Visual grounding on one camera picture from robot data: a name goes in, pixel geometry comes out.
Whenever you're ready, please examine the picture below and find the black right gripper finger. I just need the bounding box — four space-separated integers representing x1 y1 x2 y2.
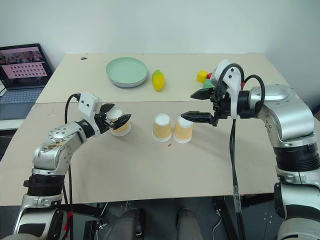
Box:
190 87 216 100
180 110 216 124

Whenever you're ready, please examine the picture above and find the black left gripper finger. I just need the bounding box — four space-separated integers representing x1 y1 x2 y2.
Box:
104 113 133 130
99 102 116 116

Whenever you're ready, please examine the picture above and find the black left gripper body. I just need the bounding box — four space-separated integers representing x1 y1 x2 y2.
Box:
94 111 112 134

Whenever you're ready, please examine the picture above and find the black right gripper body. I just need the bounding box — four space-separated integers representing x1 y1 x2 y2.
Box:
209 85 237 127

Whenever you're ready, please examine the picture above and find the orange paper cup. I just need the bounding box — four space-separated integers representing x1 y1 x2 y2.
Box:
152 113 174 143
172 115 195 144
106 108 132 137

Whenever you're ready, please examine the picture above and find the green toy block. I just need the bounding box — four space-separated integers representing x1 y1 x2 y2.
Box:
202 78 216 90

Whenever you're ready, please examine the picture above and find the yellow toy cube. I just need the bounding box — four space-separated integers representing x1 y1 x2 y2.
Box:
196 70 209 84

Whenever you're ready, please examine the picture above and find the green plastic plate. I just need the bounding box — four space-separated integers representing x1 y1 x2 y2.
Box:
105 57 149 85

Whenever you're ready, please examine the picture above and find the yellow green lemon toy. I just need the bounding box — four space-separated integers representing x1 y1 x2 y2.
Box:
151 69 167 92

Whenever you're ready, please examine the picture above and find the open laptop computer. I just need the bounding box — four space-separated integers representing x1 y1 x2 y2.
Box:
0 43 54 122

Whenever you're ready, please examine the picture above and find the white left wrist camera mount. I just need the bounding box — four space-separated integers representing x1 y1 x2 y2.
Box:
76 91 103 120

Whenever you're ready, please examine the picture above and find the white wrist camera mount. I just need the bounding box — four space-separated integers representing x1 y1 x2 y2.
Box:
76 91 103 120
211 59 245 119

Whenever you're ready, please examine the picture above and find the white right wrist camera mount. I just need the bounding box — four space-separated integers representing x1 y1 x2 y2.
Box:
211 59 245 119

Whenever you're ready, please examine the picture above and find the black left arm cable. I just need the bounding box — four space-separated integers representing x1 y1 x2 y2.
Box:
62 92 82 240

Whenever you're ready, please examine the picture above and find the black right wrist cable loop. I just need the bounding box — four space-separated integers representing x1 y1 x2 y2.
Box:
215 63 246 101

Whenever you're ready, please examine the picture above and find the black right arm cable loop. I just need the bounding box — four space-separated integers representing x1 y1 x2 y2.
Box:
243 74 266 111

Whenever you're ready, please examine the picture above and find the black hanging right cable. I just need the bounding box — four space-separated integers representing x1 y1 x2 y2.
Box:
229 117 245 240

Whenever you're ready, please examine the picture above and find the black table frame bar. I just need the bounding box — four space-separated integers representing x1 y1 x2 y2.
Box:
56 202 104 219

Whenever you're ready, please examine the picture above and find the red tape on cable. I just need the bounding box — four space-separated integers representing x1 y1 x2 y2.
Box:
64 211 75 232

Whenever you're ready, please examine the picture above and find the thin white cable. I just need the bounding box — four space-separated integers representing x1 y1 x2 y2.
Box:
212 202 224 237

